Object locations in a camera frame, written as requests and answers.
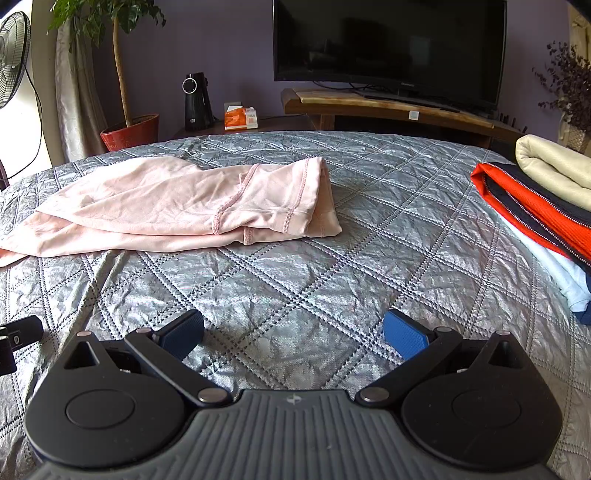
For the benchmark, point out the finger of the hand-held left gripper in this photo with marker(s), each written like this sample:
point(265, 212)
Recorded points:
point(27, 328)

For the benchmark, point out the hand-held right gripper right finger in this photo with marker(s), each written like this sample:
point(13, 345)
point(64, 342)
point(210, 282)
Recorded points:
point(406, 337)

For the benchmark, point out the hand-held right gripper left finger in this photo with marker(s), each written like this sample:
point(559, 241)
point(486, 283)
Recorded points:
point(184, 334)

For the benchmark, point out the pink pants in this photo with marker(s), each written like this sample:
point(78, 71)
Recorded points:
point(161, 203)

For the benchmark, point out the silver quilted blanket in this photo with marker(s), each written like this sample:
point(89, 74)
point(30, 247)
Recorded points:
point(323, 277)

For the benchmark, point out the light blue folded garment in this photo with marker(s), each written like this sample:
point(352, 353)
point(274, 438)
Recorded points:
point(558, 272)

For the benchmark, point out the dark blue folded garment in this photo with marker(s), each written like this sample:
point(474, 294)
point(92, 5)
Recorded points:
point(585, 309)

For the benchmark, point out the orange navy folded garment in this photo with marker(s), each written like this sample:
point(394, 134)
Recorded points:
point(531, 203)

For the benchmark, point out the red plant pot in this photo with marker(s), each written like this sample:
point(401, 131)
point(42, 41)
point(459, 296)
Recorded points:
point(129, 136)

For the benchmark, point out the orange tissue box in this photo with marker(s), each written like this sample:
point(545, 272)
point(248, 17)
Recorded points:
point(238, 121)

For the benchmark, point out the grey curtain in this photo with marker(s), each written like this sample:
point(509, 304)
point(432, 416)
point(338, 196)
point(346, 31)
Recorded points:
point(76, 106)

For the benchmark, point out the black round-dial appliance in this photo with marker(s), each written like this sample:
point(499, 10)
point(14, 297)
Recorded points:
point(196, 106)

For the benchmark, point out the dark wooden low cabinet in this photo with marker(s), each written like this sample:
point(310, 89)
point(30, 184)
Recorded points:
point(281, 123)

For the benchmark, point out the light wooden television stand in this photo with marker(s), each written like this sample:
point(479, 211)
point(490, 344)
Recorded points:
point(369, 104)

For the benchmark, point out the row of small dark ornaments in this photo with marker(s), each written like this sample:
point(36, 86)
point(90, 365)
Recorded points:
point(510, 121)

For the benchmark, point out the woven flower vase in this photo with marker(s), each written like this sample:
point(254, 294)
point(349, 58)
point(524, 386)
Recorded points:
point(579, 138)

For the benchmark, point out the green potted tree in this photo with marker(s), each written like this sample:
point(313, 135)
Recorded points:
point(121, 69)

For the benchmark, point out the black standing fan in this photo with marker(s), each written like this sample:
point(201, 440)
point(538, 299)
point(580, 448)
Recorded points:
point(11, 55)

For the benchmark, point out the black television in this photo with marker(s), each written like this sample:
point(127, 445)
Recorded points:
point(388, 41)

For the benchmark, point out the dried purple flower bouquet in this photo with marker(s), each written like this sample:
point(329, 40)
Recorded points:
point(570, 87)

